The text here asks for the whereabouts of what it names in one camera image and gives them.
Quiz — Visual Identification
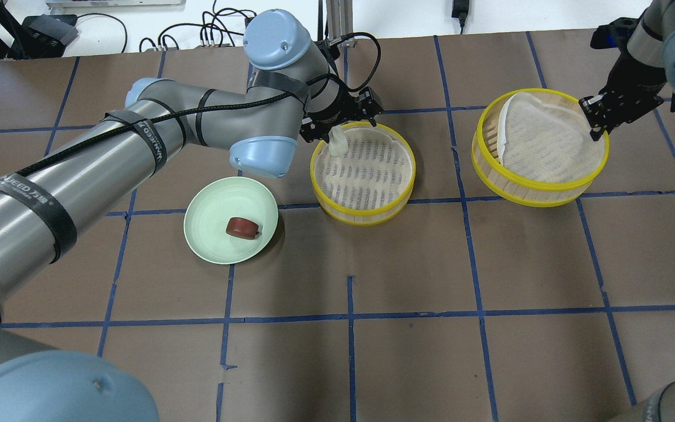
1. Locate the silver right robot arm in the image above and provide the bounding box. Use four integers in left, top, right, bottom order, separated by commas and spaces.
578, 1, 675, 141

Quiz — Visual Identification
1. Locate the black power adapter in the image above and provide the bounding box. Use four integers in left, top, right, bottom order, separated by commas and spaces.
451, 0, 471, 21

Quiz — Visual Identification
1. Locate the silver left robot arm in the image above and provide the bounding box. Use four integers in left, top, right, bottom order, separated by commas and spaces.
0, 9, 384, 421

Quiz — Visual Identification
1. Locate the white bun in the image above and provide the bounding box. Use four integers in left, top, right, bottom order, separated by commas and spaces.
328, 125, 349, 157

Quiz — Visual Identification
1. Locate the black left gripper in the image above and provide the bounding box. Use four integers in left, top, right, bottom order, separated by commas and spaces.
298, 87, 384, 142

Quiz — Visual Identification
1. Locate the yellow-rimmed steamer layer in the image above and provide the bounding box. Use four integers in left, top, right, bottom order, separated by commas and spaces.
309, 122, 417, 226
471, 88, 610, 207

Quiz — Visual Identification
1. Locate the brown bun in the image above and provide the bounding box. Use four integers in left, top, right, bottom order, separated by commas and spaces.
225, 217, 260, 240

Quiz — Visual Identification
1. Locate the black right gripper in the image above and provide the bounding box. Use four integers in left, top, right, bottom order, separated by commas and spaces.
579, 54, 665, 142

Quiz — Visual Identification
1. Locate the white lower steamer liner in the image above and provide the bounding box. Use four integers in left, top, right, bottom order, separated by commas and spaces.
315, 130, 412, 209

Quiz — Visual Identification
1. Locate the pale green plate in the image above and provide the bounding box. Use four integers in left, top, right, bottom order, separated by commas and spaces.
184, 176, 279, 265

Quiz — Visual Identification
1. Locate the aluminium frame post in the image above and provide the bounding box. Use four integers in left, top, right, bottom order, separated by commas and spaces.
324, 0, 354, 41

